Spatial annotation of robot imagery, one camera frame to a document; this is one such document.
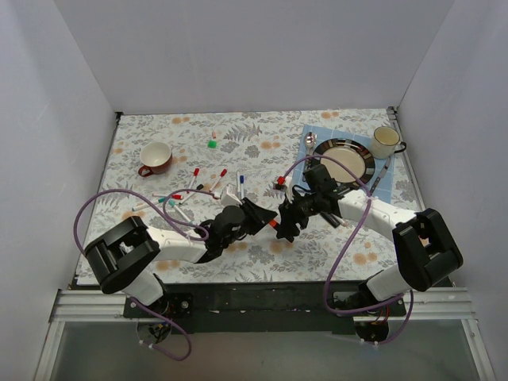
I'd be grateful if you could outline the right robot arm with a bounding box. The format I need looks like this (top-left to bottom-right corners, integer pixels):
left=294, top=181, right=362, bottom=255
left=277, top=164, right=464, bottom=316

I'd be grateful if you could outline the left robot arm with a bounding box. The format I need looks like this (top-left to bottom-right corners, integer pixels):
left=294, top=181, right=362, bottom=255
left=84, top=198, right=277, bottom=318

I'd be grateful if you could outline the pink tip white pen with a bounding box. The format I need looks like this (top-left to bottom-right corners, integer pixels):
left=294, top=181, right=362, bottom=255
left=131, top=203, right=151, bottom=212

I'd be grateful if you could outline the black cap marker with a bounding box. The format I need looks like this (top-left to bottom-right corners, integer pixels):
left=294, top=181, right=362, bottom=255
left=179, top=183, right=204, bottom=205

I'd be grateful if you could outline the metal spoon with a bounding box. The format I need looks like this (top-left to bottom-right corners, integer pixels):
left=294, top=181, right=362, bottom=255
left=304, top=132, right=317, bottom=157

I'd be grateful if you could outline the dark rimmed cream plate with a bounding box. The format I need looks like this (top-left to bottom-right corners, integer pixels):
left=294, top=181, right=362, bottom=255
left=311, top=138, right=375, bottom=188

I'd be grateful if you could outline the blue checked placemat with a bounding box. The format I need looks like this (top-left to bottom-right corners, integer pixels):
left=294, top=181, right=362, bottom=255
left=292, top=125, right=394, bottom=203

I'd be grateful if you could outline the floral tablecloth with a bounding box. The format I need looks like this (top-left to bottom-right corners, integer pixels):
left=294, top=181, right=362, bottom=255
left=87, top=109, right=396, bottom=283

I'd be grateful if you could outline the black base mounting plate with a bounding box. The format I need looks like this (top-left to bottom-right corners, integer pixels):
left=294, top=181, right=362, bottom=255
left=122, top=281, right=408, bottom=335

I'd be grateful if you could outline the cream enamel mug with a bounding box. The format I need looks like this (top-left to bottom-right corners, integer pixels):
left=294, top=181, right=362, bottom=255
left=369, top=126, right=407, bottom=160

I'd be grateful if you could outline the red white mug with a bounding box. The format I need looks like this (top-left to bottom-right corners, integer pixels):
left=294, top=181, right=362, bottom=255
left=138, top=142, right=172, bottom=178

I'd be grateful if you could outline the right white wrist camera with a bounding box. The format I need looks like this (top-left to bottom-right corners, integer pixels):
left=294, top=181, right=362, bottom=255
left=273, top=175, right=294, bottom=202

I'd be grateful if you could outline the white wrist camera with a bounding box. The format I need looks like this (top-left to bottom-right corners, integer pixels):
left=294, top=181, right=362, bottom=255
left=273, top=175, right=294, bottom=202
left=220, top=184, right=241, bottom=206

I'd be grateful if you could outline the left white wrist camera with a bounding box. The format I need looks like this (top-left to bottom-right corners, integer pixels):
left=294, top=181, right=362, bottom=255
left=220, top=184, right=241, bottom=206

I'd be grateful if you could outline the patterned handle knife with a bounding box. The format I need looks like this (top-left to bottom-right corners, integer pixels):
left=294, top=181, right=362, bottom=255
left=370, top=156, right=391, bottom=194

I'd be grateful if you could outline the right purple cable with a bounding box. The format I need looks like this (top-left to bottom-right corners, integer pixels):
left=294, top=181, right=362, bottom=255
left=283, top=155, right=416, bottom=345

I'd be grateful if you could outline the aluminium frame rail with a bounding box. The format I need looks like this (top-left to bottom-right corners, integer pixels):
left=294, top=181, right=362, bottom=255
left=34, top=287, right=495, bottom=380

